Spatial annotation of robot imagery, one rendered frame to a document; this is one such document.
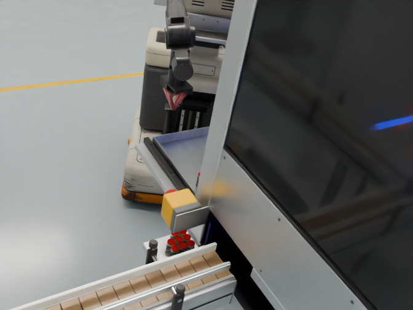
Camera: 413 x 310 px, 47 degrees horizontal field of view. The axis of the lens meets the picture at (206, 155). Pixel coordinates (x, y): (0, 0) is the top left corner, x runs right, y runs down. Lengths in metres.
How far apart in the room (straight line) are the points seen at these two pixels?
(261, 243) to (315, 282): 0.16
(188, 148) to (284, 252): 0.72
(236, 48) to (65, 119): 2.40
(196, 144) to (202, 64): 0.64
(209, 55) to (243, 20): 1.25
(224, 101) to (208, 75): 1.19
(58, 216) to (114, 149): 0.65
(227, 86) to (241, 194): 0.23
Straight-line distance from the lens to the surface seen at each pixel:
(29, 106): 3.40
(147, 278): 1.12
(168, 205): 1.15
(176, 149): 1.57
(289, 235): 0.93
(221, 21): 2.06
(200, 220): 1.19
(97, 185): 2.73
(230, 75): 0.99
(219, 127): 1.05
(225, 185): 1.08
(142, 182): 2.47
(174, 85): 1.44
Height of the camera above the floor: 1.81
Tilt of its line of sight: 36 degrees down
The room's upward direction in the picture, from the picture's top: 12 degrees clockwise
